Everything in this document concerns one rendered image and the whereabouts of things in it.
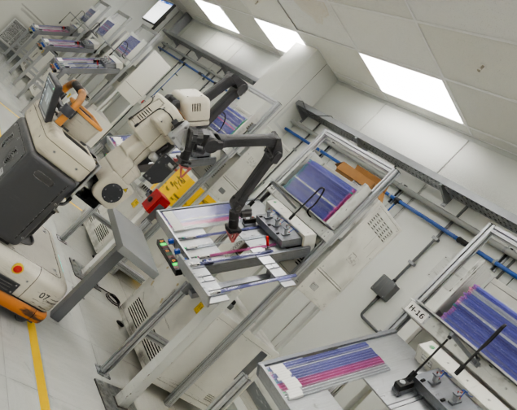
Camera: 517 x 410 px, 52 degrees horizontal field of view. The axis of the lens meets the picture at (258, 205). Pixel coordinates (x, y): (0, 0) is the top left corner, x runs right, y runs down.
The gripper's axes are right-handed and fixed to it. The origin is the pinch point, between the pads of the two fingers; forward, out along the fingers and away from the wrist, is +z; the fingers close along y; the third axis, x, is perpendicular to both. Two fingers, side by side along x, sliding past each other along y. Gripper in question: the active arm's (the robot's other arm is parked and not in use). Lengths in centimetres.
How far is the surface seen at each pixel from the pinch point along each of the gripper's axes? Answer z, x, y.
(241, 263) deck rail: 2.4, 3.7, -20.9
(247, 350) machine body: 66, -5, -21
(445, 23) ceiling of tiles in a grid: -116, -174, 47
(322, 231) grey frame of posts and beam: -8, -48, -20
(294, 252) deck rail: 1.6, -29.4, -21.1
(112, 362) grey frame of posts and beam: 45, 75, -25
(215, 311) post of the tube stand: 9, 29, -47
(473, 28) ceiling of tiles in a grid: -116, -174, 21
